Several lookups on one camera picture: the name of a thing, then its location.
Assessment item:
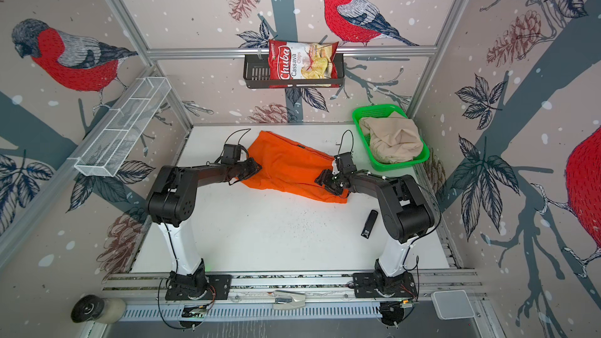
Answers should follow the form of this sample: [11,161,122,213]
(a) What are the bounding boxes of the beige shorts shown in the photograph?
[359,112,424,164]

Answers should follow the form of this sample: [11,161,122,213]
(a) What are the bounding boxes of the orange shorts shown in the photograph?
[243,131,349,204]

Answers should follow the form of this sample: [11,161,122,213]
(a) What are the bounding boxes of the white wire mesh shelf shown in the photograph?
[74,77,172,177]

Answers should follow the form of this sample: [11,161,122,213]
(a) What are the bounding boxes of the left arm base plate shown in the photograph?
[165,272,233,301]

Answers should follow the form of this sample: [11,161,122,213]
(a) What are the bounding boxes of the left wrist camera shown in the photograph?
[218,144,243,165]

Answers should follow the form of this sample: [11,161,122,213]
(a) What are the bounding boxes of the black wall basket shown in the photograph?
[244,54,345,89]

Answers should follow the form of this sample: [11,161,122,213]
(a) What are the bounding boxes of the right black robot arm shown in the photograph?
[316,170,435,294]

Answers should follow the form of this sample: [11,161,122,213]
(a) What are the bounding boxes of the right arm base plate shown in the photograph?
[352,272,418,299]

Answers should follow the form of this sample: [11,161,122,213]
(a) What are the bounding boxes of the tape roll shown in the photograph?
[70,294,127,324]

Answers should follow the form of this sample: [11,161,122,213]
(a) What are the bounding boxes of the small black marker object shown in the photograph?
[361,210,379,239]

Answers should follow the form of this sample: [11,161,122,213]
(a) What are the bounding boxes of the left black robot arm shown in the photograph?
[146,158,261,294]

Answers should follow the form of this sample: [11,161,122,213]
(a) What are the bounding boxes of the white square box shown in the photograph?
[431,289,475,320]

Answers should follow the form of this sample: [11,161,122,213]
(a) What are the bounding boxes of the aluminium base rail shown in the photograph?
[101,269,487,325]

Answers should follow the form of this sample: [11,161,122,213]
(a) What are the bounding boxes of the grey clip tool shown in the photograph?
[272,290,306,311]

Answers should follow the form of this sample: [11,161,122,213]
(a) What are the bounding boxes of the red cassava chips bag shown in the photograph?
[268,40,338,81]

